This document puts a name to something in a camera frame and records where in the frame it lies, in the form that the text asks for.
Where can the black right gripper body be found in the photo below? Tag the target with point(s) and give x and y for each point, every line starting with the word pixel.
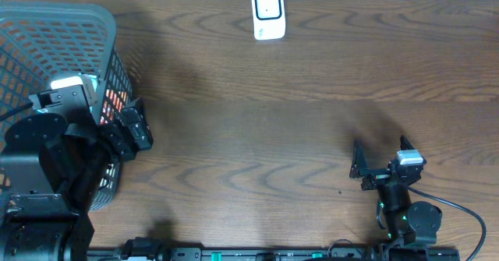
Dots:
pixel 376 177

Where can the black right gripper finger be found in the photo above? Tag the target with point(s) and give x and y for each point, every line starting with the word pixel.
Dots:
pixel 405 144
pixel 359 162

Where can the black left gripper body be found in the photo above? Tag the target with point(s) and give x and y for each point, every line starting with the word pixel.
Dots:
pixel 124 140

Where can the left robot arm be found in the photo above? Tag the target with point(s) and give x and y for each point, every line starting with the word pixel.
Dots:
pixel 55 161

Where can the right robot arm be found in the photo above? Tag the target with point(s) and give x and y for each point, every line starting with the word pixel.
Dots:
pixel 412 226

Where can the white barcode scanner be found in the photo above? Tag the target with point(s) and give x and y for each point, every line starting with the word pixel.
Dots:
pixel 269 21

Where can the grey plastic mesh basket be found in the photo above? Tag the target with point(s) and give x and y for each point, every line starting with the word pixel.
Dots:
pixel 42 40

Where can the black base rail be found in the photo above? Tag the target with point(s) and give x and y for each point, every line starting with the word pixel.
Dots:
pixel 151 249

